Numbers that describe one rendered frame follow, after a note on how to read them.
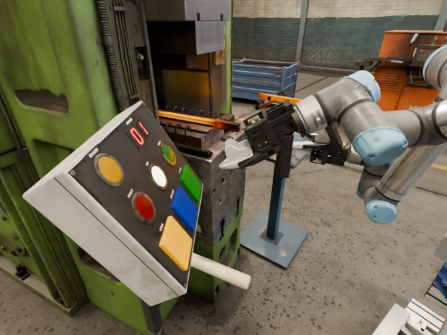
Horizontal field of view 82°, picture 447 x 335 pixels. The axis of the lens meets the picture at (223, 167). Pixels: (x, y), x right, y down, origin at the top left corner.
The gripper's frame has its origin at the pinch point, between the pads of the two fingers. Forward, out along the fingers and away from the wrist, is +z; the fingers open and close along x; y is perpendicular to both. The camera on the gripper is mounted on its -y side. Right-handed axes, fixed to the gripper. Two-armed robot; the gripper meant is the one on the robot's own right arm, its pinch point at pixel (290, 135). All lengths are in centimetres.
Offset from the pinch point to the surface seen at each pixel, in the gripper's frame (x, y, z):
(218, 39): 2.9, -30.8, 30.7
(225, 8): 8, -41, 31
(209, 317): -22, 100, 25
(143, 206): -65, -10, 11
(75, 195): -73, -17, 13
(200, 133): -8.8, 1.9, 33.0
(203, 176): -16.0, 16.3, 28.3
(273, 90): 358, 69, 106
